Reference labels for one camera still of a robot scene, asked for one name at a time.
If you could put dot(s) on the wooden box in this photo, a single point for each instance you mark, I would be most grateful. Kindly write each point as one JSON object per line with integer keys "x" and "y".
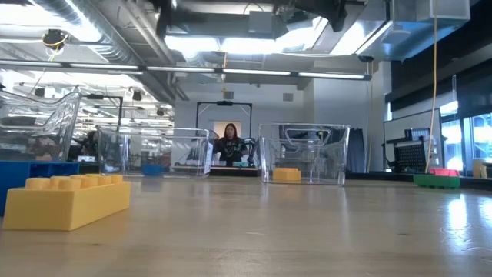
{"x": 478, "y": 169}

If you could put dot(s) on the blue toy brick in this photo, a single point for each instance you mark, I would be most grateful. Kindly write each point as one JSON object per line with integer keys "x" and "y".
{"x": 15, "y": 173}
{"x": 153, "y": 170}

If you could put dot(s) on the yellow toy brick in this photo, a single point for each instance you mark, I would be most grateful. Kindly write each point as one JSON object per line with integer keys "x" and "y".
{"x": 286, "y": 175}
{"x": 65, "y": 207}

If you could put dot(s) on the clear plastic bin with label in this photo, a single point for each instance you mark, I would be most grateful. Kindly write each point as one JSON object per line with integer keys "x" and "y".
{"x": 173, "y": 154}

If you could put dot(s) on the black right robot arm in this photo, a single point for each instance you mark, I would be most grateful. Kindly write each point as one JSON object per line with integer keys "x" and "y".
{"x": 326, "y": 9}

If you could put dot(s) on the person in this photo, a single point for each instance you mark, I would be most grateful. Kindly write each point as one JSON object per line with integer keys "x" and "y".
{"x": 230, "y": 148}

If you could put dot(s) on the red item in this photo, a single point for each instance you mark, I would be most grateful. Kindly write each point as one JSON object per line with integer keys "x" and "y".
{"x": 444, "y": 172}

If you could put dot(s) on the green toy brick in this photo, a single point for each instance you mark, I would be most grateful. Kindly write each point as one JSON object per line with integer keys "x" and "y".
{"x": 436, "y": 181}

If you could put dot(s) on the black stand frame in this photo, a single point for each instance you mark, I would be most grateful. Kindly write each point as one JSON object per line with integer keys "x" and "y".
{"x": 225, "y": 103}

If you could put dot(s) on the ceiling light bar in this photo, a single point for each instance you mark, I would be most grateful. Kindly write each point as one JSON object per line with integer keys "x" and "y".
{"x": 253, "y": 72}

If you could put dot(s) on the white partition board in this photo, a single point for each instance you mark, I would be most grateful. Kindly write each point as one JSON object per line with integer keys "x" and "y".
{"x": 396, "y": 127}

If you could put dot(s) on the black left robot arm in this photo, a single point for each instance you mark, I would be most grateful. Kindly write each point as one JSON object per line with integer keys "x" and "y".
{"x": 163, "y": 19}

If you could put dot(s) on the black pegboard cart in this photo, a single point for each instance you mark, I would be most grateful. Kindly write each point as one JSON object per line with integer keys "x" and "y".
{"x": 411, "y": 155}

